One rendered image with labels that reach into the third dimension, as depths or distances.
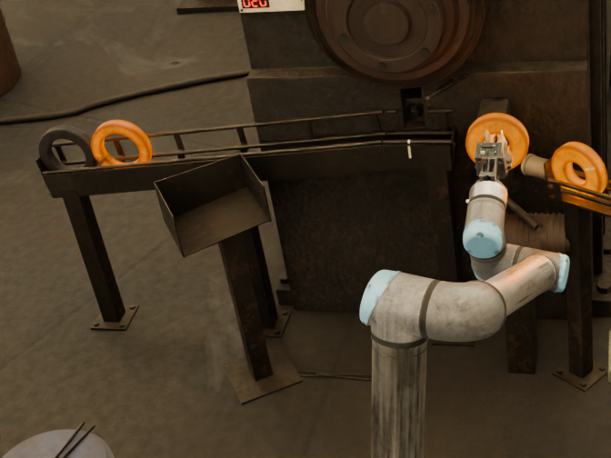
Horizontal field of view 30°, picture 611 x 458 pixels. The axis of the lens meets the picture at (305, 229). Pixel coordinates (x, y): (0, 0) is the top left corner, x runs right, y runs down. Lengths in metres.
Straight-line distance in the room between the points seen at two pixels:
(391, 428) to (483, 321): 0.31
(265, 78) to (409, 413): 1.30
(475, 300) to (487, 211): 0.51
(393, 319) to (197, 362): 1.55
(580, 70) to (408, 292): 1.12
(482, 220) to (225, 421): 1.17
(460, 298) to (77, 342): 1.98
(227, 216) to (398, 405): 1.08
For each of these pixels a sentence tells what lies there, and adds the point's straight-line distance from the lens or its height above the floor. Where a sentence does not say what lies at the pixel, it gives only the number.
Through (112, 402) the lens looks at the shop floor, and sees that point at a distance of 3.64.
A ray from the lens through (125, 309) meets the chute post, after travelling 3.97.
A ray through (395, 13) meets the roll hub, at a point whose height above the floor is 1.15.
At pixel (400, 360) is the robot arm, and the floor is 0.84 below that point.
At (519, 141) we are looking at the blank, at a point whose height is 0.84.
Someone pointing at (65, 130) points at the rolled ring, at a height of 0.75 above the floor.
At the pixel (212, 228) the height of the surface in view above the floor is 0.60.
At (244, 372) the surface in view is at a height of 0.01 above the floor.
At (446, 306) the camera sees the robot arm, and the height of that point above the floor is 0.97.
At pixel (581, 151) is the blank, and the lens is 2.96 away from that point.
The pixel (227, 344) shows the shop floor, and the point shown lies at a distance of 3.72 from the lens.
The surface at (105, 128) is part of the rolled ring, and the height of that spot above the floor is 0.76.
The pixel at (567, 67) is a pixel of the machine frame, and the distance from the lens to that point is 3.15.
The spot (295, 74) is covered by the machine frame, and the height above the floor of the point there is 0.87.
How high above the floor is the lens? 2.35
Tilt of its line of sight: 34 degrees down
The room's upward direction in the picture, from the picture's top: 11 degrees counter-clockwise
